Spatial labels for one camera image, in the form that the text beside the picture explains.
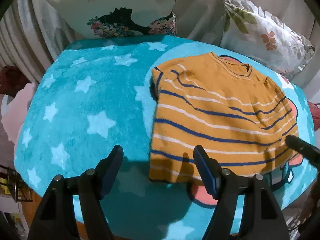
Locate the red plastic bag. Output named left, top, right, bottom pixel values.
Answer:
left=308, top=101, right=320, bottom=131

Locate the turquoise star cartoon blanket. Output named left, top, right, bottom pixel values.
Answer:
left=15, top=35, right=317, bottom=239

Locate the white leaf print pillow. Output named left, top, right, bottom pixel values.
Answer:
left=220, top=0, right=315, bottom=80

